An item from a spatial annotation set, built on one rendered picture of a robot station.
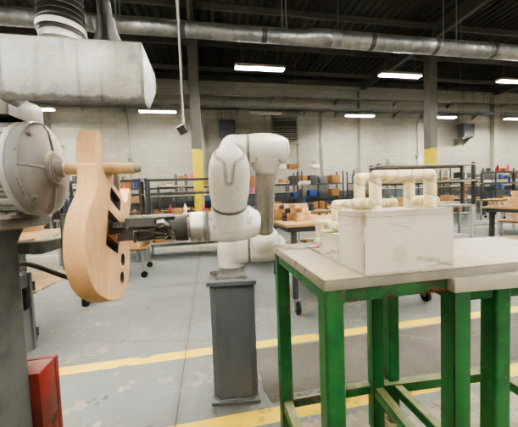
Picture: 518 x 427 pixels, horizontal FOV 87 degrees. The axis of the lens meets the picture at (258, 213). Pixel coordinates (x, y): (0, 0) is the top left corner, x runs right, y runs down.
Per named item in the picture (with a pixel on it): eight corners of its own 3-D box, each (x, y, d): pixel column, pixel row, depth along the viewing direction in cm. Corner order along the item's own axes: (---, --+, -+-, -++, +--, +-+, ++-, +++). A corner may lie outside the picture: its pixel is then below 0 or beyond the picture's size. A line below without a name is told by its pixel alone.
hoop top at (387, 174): (373, 181, 72) (372, 169, 72) (366, 182, 75) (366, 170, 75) (439, 180, 75) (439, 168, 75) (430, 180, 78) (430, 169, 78)
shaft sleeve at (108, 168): (62, 165, 75) (67, 162, 77) (65, 176, 76) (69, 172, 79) (131, 164, 78) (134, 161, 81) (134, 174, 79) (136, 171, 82)
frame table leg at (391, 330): (390, 424, 135) (388, 245, 131) (383, 416, 141) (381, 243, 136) (400, 423, 136) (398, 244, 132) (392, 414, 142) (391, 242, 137)
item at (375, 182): (373, 211, 72) (373, 175, 72) (366, 210, 76) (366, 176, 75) (384, 210, 73) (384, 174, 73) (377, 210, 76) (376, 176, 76)
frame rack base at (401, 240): (365, 277, 71) (364, 212, 70) (338, 264, 86) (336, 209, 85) (454, 268, 76) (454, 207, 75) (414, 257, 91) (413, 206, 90)
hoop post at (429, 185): (429, 208, 75) (429, 174, 75) (420, 207, 78) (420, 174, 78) (439, 207, 76) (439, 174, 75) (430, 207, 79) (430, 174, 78)
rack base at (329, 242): (339, 264, 86) (339, 235, 85) (319, 254, 102) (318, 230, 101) (415, 257, 91) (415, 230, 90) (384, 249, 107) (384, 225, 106)
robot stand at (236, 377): (216, 374, 179) (211, 269, 176) (258, 372, 181) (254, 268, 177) (211, 407, 152) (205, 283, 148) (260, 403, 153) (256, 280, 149)
